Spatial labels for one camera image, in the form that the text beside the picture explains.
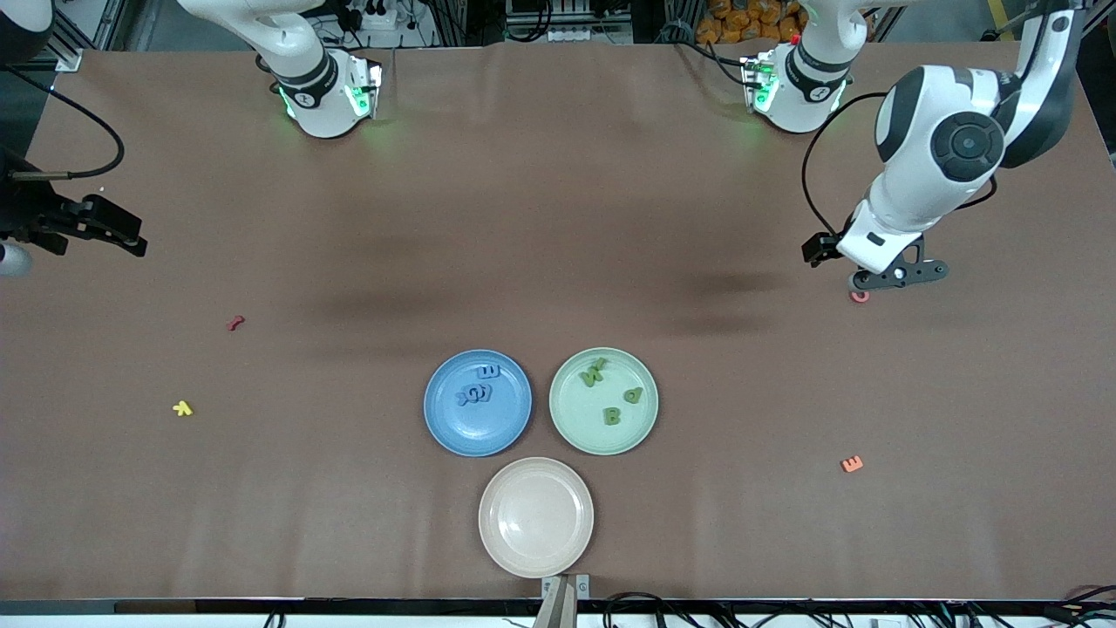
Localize beige plate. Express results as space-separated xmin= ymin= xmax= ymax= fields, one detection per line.
xmin=478 ymin=457 xmax=595 ymax=579

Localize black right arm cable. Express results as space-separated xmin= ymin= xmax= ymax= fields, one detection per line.
xmin=0 ymin=63 xmax=125 ymax=181

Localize bag of orange items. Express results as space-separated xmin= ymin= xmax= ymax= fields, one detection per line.
xmin=696 ymin=0 xmax=807 ymax=44

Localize green plate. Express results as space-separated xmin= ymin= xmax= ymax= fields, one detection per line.
xmin=549 ymin=347 xmax=660 ymax=456

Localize white power strip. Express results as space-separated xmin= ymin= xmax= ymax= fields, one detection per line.
xmin=542 ymin=24 xmax=633 ymax=44
xmin=344 ymin=0 xmax=400 ymax=32

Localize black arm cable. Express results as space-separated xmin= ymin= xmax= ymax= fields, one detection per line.
xmin=801 ymin=0 xmax=1051 ymax=238
xmin=0 ymin=63 xmax=125 ymax=181

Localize brown table cover sheet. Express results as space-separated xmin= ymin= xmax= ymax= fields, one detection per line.
xmin=0 ymin=42 xmax=1116 ymax=603

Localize black cable loop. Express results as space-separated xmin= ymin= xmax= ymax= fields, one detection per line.
xmin=602 ymin=591 xmax=698 ymax=628

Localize blue plate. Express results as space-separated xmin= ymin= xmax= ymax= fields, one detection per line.
xmin=424 ymin=350 xmax=533 ymax=458

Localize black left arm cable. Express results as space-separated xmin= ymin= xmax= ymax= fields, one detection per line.
xmin=801 ymin=0 xmax=1051 ymax=238

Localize grey metal clamp bracket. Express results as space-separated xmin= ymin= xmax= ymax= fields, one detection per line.
xmin=534 ymin=573 xmax=592 ymax=628

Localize aluminium frame post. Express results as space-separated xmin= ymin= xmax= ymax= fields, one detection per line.
xmin=26 ymin=0 xmax=84 ymax=72

